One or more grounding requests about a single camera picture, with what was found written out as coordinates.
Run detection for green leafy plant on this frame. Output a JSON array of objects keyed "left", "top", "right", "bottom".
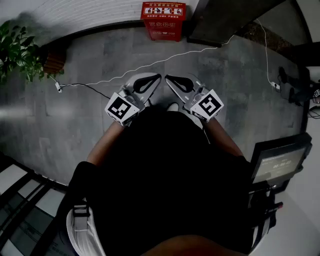
[{"left": 0, "top": 19, "right": 65, "bottom": 83}]

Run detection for red fire extinguisher box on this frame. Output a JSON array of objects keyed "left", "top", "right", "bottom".
[{"left": 143, "top": 19, "right": 183, "bottom": 43}]

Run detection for grey shoulder strap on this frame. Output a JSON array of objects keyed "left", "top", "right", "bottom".
[{"left": 72, "top": 204, "right": 91, "bottom": 231}]

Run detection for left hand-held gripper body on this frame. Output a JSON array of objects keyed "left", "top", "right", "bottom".
[{"left": 104, "top": 83, "right": 151, "bottom": 127}]

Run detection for person's black shirt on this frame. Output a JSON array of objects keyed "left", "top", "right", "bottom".
[{"left": 56, "top": 109, "right": 253, "bottom": 256}]

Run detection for red fire equipment box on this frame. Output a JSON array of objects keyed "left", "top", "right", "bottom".
[{"left": 140, "top": 1, "right": 187, "bottom": 21}]

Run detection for black chest mount bracket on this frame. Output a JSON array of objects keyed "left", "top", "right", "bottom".
[{"left": 248, "top": 181, "right": 285, "bottom": 236}]

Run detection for dark grey pillar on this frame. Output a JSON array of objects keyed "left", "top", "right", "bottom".
[{"left": 187, "top": 0, "right": 286, "bottom": 48}]

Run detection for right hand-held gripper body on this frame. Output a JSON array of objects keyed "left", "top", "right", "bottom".
[{"left": 183, "top": 84, "right": 225, "bottom": 124}]

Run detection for black framed glass partition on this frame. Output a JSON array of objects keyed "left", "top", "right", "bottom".
[{"left": 0, "top": 152, "right": 76, "bottom": 256}]

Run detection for person's right forearm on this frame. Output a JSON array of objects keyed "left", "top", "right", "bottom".
[{"left": 202, "top": 117, "right": 245, "bottom": 158}]

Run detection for brown plant pot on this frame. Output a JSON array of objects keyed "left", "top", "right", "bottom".
[{"left": 41, "top": 51, "right": 67, "bottom": 75}]

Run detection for long white cable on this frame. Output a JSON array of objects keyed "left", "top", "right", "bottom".
[
  {"left": 256, "top": 18, "right": 276, "bottom": 86},
  {"left": 48, "top": 34, "right": 236, "bottom": 87}
]

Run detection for thin black cable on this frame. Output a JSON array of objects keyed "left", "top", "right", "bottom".
[{"left": 61, "top": 83, "right": 112, "bottom": 100}]

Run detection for person's left forearm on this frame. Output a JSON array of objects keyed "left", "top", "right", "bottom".
[{"left": 86, "top": 121, "right": 126, "bottom": 166}]

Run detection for black devices with cables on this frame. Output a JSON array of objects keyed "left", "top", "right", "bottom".
[{"left": 278, "top": 66, "right": 320, "bottom": 107}]

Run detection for black monitor screen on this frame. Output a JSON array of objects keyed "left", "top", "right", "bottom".
[{"left": 250, "top": 132, "right": 313, "bottom": 186}]

